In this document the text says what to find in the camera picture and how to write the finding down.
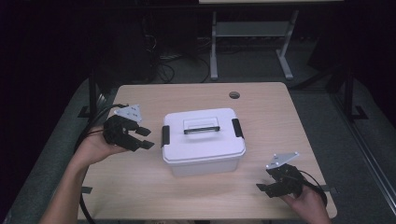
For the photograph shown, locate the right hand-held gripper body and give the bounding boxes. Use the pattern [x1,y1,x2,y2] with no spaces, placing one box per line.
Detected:
[265,151,304,199]

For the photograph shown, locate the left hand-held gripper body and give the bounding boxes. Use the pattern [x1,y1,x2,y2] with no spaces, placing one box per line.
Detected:
[103,104,143,151]

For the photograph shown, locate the white box lid with handle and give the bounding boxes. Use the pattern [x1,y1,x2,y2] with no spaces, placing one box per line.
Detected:
[161,107,248,165]

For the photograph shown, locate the white plastic storage box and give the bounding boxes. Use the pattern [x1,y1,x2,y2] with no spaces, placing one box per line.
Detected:
[163,153,246,178]

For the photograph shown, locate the person's left hand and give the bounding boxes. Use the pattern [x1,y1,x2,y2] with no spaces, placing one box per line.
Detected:
[74,125,129,166]

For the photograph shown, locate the person's right hand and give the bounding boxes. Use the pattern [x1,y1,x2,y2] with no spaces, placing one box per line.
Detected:
[281,186,332,224]

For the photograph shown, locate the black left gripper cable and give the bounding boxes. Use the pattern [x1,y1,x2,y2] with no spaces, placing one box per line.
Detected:
[74,103,129,224]

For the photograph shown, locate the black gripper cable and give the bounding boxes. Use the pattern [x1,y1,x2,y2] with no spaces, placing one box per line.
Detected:
[297,169,329,208]
[74,103,129,224]

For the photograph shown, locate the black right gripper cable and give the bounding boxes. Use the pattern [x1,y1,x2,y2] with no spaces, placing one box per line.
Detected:
[297,169,329,208]

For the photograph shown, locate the black frame post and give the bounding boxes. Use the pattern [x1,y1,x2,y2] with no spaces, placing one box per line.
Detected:
[78,69,98,123]
[343,66,370,123]

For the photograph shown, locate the bundle of floor cables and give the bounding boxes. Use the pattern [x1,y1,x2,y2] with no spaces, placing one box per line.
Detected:
[142,33,213,84]

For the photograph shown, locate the grey metal desk frame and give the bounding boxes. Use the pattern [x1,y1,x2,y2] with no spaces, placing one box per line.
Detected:
[198,0,344,81]

